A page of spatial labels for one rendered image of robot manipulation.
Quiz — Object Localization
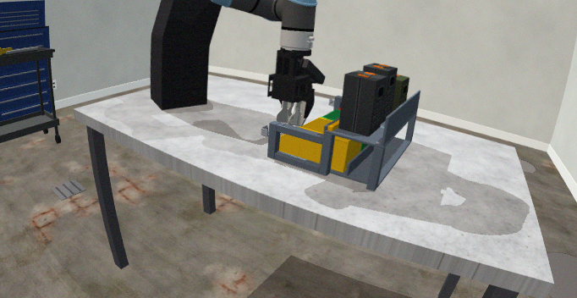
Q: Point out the green open bin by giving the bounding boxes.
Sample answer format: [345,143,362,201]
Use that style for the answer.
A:
[321,109,368,151]

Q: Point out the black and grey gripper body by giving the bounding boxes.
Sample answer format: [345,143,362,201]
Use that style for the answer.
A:
[267,47,313,103]

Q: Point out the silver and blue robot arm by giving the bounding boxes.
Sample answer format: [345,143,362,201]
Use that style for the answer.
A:
[211,0,325,85]

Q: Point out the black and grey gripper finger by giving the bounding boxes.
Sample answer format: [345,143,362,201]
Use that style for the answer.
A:
[288,88,315,127]
[276,100,294,124]

